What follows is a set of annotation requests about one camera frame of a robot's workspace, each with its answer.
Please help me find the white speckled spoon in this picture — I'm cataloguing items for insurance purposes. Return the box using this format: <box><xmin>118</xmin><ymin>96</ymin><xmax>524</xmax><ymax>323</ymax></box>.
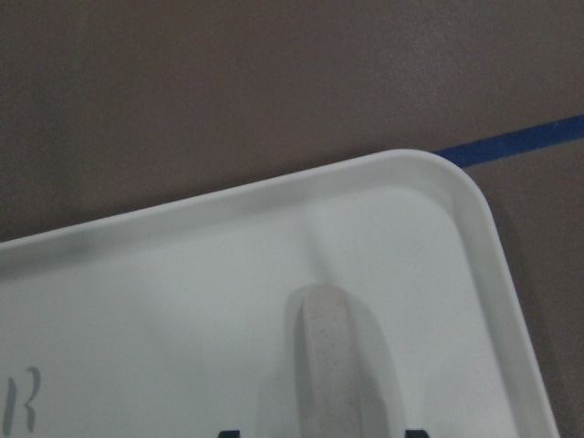
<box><xmin>283</xmin><ymin>283</ymin><xmax>412</xmax><ymax>438</ymax></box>

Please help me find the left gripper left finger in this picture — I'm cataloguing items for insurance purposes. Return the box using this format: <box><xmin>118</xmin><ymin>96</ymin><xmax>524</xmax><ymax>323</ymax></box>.
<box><xmin>217</xmin><ymin>430</ymin><xmax>241</xmax><ymax>438</ymax></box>

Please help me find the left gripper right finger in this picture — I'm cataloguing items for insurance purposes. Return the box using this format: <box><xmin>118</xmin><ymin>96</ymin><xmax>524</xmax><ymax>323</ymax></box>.
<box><xmin>404</xmin><ymin>429</ymin><xmax>430</xmax><ymax>438</ymax></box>

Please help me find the white plastic tray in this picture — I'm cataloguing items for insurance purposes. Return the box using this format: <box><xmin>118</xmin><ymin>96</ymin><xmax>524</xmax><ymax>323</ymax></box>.
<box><xmin>1</xmin><ymin>150</ymin><xmax>558</xmax><ymax>437</ymax></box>

